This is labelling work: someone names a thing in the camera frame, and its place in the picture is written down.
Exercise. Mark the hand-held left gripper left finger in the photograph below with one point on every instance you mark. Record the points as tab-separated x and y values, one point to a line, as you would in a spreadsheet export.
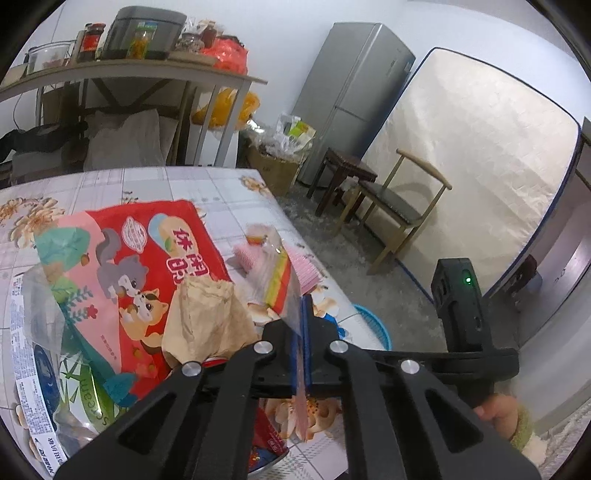
294	364

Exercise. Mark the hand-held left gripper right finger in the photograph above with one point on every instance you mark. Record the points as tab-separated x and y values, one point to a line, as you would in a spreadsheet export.
308	350

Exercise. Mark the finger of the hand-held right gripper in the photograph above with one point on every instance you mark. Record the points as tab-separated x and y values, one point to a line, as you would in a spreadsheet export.
438	364

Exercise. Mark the blue plastic basket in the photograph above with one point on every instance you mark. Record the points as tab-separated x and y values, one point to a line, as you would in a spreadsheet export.
374	323

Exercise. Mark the clear zip bag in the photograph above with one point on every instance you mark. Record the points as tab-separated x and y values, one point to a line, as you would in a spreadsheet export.
277	272

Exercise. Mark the person's right hand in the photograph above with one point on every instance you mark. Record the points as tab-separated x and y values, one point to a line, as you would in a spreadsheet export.
501	415

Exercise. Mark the red drink can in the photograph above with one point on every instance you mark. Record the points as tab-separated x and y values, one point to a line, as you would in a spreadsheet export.
265	447

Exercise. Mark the brown paper bag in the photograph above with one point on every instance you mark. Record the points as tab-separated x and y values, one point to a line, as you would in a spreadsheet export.
203	318

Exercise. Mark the wooden chair with dark seat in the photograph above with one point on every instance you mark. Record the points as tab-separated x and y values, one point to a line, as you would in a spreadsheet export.
392	203

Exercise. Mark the cream mattress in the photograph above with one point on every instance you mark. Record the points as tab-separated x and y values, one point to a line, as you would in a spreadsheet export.
475	152

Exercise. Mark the dark wooden stool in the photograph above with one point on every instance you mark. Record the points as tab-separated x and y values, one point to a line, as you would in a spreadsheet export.
348	164

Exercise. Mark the cardboard box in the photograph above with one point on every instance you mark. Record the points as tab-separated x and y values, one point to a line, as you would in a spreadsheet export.
277	174

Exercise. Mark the red cartoon snack bag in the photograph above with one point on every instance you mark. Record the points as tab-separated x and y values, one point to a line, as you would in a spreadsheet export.
138	258

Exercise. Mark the clear green-print plastic bag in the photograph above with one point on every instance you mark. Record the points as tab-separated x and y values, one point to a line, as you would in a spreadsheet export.
87	397

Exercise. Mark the clear plastic bags bundle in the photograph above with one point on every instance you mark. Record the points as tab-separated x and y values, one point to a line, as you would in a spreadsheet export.
270	141

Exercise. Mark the white plastic bag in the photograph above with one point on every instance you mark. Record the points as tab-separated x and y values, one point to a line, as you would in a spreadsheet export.
298	129

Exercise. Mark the grey refrigerator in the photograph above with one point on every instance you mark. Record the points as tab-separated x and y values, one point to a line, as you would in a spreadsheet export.
351	92

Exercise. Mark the yellow plastic bag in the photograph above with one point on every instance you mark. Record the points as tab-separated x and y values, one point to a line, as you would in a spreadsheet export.
226	106

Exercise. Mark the white and blue wrapper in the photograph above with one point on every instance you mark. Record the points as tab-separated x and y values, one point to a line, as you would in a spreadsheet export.
27	369

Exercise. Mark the white sack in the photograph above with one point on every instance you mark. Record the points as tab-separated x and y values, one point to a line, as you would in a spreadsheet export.
129	143

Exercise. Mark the red plastic bag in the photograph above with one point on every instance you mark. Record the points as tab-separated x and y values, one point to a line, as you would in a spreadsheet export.
228	55

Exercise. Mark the white shelf table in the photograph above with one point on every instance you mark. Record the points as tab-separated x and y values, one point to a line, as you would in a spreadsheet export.
138	71

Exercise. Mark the jar of dark spices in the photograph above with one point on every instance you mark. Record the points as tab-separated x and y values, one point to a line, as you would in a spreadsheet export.
189	42

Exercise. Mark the black cloth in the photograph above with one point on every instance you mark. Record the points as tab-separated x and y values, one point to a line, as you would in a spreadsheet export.
37	138

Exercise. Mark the brown carton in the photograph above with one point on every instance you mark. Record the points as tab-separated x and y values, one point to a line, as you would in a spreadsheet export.
60	106

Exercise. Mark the jar of yellow pickles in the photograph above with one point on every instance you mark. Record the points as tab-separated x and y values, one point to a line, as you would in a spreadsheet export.
141	44

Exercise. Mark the grey rice cooker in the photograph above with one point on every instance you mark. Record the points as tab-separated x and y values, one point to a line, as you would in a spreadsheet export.
122	32

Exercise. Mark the red-label sauce jar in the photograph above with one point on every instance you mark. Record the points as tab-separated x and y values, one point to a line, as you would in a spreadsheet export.
90	44

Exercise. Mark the glass bowl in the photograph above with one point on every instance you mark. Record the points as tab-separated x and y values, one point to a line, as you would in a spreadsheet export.
46	57

